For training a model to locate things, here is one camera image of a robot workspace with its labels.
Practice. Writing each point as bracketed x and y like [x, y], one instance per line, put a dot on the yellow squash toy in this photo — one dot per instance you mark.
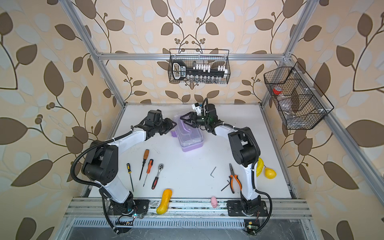
[165, 200]

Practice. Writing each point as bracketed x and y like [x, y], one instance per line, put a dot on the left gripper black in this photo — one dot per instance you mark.
[172, 127]

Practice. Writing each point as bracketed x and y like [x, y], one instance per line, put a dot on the yellow banana toy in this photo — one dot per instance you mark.
[260, 166]

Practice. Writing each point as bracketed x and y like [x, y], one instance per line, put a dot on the red capped clear bottle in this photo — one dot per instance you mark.
[278, 93]

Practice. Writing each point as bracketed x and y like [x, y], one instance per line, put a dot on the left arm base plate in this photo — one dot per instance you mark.
[129, 208]

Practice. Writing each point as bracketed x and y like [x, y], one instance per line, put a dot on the orange handle pliers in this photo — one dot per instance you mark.
[233, 177]

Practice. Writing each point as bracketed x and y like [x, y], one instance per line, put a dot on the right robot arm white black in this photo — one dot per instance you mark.
[246, 153]

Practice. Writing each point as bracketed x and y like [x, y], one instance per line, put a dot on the orange handle screwdriver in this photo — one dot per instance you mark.
[150, 164]

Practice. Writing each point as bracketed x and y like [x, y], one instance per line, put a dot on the red black ratchet wrench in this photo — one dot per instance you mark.
[155, 182]

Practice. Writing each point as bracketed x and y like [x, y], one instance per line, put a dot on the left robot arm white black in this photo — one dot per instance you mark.
[98, 165]

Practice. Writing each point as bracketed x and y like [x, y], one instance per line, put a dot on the black wire basket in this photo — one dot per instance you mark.
[307, 104]
[214, 57]

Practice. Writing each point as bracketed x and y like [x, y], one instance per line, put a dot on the brown handle screwdriver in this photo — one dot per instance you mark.
[145, 157]

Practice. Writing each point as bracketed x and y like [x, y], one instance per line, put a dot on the right black wire basket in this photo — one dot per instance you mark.
[307, 104]

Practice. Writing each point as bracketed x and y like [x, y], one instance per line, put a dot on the pink pig toy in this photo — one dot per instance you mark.
[214, 202]

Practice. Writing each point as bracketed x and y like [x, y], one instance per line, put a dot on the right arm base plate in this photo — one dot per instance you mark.
[242, 208]

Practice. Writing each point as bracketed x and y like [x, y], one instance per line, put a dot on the back black wire basket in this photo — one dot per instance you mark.
[214, 57]

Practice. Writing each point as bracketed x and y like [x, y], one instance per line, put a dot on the black socket set holder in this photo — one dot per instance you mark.
[180, 71]

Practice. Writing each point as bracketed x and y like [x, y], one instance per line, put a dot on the yellow lemon toy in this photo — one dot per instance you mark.
[270, 173]

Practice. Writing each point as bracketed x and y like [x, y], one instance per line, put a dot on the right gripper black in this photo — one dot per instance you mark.
[188, 120]

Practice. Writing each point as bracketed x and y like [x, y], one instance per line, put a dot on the yellow black thin screwdriver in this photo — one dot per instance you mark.
[130, 174]

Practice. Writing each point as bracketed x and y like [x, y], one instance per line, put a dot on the purple clear plastic tool box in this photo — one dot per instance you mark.
[189, 138]

